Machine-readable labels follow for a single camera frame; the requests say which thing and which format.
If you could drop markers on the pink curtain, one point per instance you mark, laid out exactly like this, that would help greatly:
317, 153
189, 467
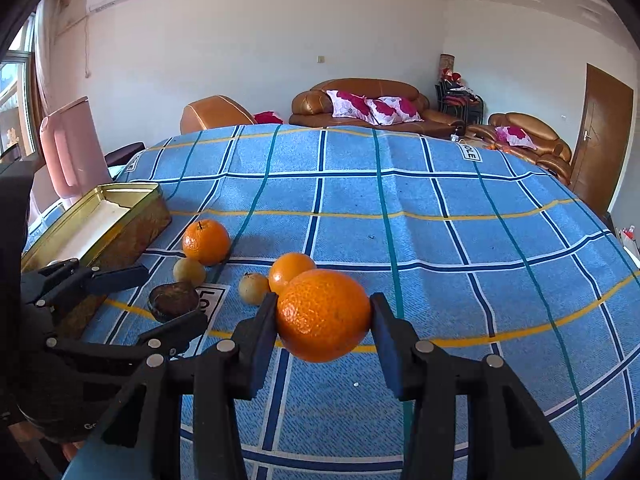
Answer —
47, 60

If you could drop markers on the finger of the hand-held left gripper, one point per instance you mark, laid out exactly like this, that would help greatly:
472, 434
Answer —
175, 327
120, 278

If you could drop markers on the blue checked tablecloth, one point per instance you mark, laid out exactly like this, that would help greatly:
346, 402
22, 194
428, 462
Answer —
400, 210

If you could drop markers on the white red floral pillow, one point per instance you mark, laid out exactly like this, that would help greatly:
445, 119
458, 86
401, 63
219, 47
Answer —
350, 104
397, 109
512, 136

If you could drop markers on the small orange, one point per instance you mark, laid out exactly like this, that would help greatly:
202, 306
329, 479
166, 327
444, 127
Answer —
290, 269

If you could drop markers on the dark stool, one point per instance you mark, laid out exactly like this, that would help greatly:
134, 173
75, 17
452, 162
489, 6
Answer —
122, 152

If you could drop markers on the large orange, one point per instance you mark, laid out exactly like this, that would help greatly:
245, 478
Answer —
322, 317

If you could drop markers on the brown wooden door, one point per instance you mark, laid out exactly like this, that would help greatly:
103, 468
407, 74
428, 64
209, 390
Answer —
595, 135

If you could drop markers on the pink electric kettle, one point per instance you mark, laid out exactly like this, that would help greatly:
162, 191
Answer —
75, 150

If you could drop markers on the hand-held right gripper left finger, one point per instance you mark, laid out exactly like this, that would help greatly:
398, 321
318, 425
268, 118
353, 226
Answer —
260, 340

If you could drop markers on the window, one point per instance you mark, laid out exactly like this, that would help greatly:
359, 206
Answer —
15, 85

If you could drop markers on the stacked dark chairs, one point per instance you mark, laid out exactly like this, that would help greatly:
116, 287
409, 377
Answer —
460, 97

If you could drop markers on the tan longan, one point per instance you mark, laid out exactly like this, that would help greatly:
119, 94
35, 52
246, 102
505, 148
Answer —
189, 271
252, 289

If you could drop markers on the gold metal tin box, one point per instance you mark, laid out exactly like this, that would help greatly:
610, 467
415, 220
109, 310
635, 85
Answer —
100, 220

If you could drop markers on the brown leather sofa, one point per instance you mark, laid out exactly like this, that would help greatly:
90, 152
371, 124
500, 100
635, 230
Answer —
370, 87

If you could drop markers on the orange with stem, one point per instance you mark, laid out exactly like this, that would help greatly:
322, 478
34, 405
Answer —
205, 242

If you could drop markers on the brown leather armchair white piping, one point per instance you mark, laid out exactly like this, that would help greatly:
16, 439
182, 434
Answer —
215, 112

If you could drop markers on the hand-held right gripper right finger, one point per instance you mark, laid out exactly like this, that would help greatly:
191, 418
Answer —
387, 345

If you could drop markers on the tall brown vase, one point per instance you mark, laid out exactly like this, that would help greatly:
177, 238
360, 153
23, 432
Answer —
446, 65

